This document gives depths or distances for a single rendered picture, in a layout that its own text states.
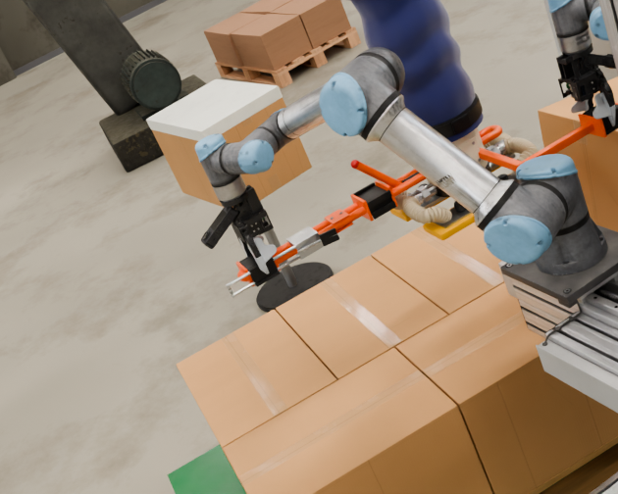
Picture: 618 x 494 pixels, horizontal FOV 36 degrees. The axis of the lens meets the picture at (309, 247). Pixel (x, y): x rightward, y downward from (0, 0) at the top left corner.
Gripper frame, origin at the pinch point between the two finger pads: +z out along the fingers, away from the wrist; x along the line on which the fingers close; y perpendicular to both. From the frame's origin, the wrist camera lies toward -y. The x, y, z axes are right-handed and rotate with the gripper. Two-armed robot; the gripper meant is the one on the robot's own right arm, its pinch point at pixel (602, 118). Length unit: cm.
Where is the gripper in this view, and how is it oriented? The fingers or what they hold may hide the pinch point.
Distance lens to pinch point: 248.7
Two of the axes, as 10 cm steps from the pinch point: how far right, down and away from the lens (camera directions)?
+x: 3.9, 2.8, -8.8
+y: -8.5, 4.8, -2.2
